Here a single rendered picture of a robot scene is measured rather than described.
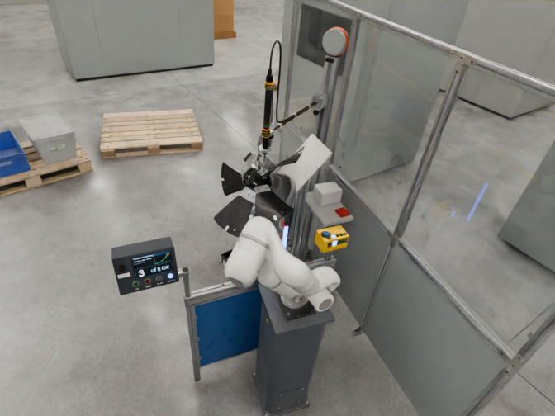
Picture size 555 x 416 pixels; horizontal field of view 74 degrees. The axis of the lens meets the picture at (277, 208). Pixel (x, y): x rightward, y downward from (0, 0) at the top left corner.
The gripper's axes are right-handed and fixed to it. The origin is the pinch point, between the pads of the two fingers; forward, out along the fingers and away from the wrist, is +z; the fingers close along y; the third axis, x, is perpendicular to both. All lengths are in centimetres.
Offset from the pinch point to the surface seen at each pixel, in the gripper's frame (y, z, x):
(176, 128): 80, 366, -39
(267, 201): 10.4, 45.8, 7.2
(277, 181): 21, 62, 18
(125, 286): -47, 22, -50
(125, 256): -54, 25, -37
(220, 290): 4, 25, -43
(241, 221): 14, 58, -14
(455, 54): 13, 5, 114
